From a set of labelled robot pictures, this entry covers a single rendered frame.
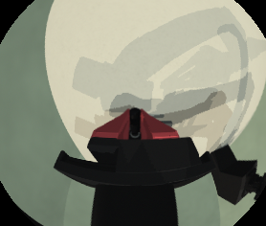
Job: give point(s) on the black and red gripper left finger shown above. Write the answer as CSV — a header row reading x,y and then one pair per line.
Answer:
x,y
117,128

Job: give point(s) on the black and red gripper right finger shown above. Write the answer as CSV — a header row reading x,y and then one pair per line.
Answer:
x,y
154,129

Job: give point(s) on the grey bench vise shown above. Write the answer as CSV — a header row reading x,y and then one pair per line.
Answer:
x,y
135,121

